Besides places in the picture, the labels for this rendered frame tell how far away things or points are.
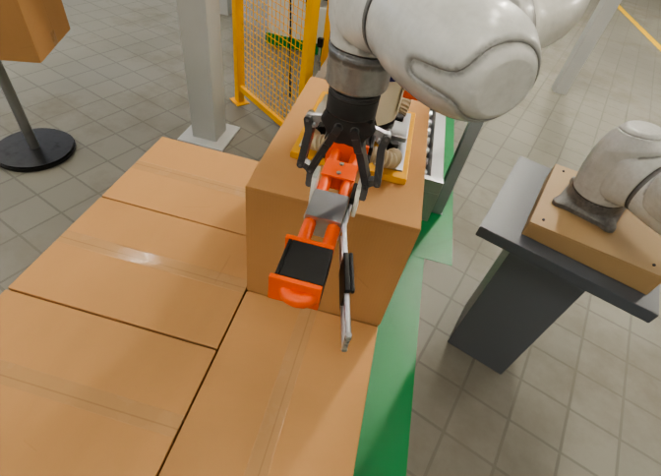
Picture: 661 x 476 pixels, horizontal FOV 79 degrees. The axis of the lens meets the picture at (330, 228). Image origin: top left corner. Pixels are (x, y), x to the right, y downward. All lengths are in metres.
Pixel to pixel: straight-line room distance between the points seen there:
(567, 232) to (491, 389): 0.82
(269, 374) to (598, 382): 1.54
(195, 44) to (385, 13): 2.07
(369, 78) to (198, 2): 1.87
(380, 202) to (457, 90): 0.58
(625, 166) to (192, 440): 1.25
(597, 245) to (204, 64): 2.04
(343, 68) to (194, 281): 0.86
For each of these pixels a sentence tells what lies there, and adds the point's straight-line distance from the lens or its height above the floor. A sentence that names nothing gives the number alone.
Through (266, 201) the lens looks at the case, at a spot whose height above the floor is 0.91.
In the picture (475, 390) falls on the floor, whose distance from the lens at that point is 1.85.
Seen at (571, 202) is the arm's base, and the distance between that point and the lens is 1.40.
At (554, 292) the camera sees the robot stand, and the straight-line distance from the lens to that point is 1.54.
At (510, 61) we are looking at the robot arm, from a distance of 0.37.
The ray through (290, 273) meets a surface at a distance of 0.54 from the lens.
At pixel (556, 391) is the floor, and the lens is 2.04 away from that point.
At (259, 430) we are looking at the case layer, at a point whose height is 0.54.
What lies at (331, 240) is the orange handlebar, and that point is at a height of 1.08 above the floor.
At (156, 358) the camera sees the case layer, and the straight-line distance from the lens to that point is 1.13.
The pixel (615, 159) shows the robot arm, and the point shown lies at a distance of 1.30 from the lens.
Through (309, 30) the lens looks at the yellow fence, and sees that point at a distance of 2.26.
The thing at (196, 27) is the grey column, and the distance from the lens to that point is 2.41.
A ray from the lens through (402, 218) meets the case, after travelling 0.89.
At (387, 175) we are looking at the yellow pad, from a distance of 0.97.
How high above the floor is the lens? 1.53
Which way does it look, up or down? 45 degrees down
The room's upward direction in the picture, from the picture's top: 11 degrees clockwise
